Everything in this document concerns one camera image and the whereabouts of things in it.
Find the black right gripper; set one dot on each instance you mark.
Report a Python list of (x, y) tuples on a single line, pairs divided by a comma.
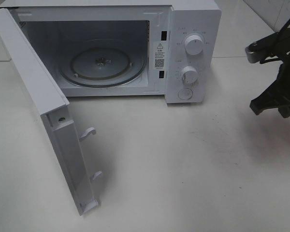
[(277, 95)]

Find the white microwave door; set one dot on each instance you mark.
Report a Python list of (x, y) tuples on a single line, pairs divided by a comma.
[(52, 106)]

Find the white microwave oven body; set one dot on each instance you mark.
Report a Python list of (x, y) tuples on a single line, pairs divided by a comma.
[(156, 29)]

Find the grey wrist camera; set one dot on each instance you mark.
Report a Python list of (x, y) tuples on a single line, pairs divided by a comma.
[(254, 53)]

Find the white microwave knob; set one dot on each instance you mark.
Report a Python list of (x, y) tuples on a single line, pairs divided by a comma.
[(194, 44), (189, 75)]

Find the glass microwave turntable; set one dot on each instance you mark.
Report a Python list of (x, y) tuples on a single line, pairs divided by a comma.
[(101, 67)]

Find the round white door button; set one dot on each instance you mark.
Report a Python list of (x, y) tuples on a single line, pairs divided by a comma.
[(185, 94)]

